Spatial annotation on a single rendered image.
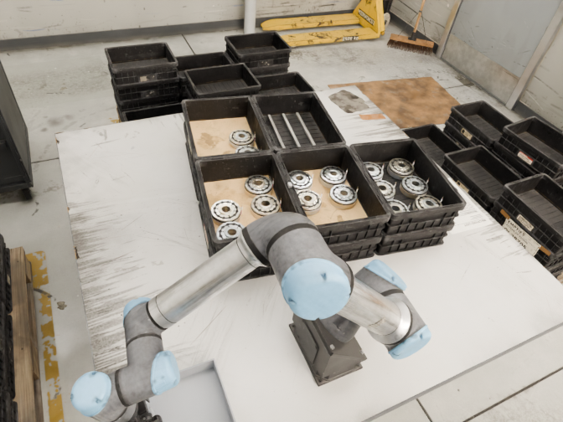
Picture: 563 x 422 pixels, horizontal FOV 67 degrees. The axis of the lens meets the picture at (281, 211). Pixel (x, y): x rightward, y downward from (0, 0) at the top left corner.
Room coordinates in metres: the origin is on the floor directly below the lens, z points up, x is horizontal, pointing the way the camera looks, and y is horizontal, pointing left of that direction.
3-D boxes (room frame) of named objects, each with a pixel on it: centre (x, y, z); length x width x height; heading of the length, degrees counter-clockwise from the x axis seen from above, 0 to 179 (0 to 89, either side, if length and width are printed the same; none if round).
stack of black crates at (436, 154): (2.30, -0.91, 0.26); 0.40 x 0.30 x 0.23; 30
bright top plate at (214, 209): (1.01, 0.19, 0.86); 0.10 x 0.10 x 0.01
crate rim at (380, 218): (1.15, -0.16, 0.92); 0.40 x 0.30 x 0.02; 22
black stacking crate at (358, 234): (1.15, -0.16, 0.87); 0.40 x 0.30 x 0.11; 22
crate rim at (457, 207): (1.26, -0.44, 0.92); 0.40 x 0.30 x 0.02; 22
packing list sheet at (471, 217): (1.39, -0.71, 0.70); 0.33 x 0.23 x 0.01; 30
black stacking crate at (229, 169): (1.04, 0.12, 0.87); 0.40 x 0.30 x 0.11; 22
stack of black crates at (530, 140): (2.16, -1.46, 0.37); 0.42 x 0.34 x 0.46; 30
